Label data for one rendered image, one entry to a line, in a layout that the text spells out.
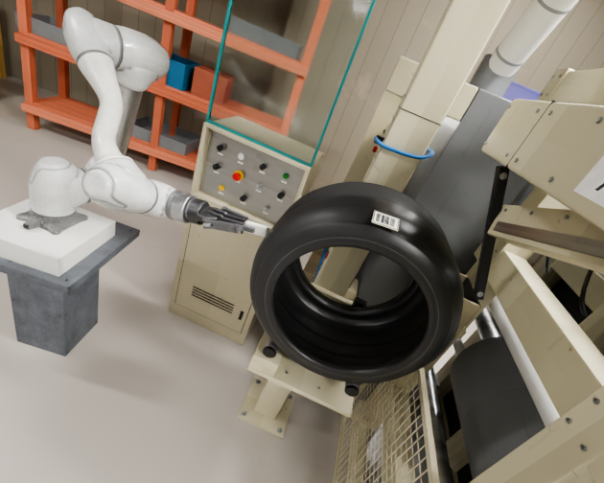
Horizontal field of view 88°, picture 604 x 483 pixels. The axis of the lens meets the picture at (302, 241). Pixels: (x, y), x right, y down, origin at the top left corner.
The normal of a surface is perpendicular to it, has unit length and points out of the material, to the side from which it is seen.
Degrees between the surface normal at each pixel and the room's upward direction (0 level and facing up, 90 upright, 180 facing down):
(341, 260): 90
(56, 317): 90
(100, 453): 0
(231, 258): 90
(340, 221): 49
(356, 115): 90
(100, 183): 69
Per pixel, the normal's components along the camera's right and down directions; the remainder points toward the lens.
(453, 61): -0.23, 0.43
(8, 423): 0.34, -0.81
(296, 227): -0.53, -0.32
